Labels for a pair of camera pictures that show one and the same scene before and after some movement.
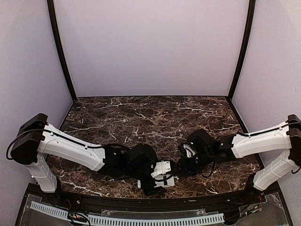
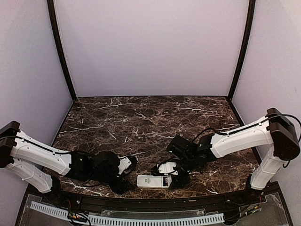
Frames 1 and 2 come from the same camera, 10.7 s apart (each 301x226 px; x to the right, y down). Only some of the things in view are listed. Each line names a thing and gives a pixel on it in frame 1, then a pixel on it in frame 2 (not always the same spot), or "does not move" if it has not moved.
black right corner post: (250, 15) does not move
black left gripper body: (146, 186) -> (118, 187)
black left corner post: (51, 11) does not move
